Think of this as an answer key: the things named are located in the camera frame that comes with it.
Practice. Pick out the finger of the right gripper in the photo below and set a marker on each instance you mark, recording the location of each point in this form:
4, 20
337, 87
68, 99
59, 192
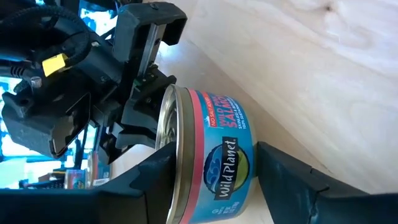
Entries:
143, 112
136, 18

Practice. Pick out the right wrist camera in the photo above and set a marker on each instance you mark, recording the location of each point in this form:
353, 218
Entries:
40, 130

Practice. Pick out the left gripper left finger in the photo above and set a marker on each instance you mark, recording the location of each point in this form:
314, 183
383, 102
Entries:
77, 205

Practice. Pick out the blue pink salmon can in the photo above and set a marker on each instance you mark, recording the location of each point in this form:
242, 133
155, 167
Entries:
217, 149
75, 180
101, 169

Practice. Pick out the yellow tag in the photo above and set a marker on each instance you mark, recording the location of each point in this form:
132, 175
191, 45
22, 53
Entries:
55, 64

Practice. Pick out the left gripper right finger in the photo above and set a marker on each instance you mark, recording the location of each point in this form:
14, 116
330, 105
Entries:
326, 205

